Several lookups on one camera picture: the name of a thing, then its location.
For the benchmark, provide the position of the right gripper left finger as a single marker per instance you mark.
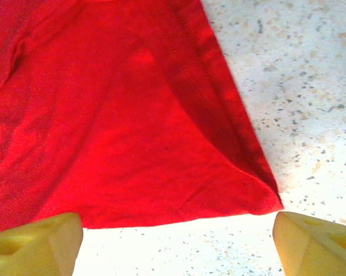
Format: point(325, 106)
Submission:
point(32, 250)

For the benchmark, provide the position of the red t-shirt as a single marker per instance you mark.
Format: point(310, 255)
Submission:
point(118, 115)

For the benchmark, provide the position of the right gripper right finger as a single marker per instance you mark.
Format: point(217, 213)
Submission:
point(313, 250)

